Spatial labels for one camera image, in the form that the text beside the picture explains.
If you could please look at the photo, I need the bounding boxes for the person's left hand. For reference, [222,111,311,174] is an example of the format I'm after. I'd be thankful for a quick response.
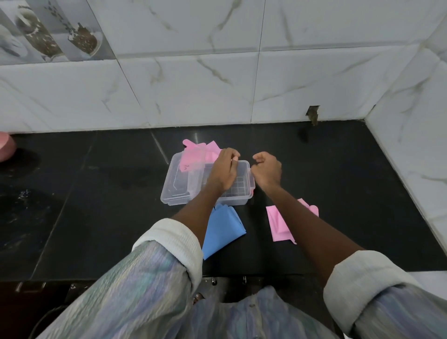
[206,148,241,193]

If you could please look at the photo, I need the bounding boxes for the person's right hand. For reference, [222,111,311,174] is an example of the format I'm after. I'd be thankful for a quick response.
[251,152,283,193]

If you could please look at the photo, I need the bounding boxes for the person's right forearm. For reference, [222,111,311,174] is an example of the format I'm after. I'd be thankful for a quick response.
[261,184,366,284]

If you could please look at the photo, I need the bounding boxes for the person's left forearm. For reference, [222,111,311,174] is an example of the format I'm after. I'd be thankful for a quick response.
[171,184,227,249]

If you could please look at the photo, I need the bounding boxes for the clear plastic storage box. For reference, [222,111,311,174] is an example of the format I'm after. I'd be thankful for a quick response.
[160,152,256,207]

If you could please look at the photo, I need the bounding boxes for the small pink folded sheet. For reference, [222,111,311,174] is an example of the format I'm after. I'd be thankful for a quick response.
[297,198,319,218]

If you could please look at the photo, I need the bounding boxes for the blue folded sheet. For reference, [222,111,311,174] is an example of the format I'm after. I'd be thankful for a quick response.
[202,205,247,261]

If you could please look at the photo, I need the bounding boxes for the pastel striped shirt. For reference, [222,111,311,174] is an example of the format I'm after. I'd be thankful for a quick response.
[34,218,447,339]

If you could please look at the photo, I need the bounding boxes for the pink round container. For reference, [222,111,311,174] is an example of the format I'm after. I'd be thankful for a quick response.
[0,132,15,162]

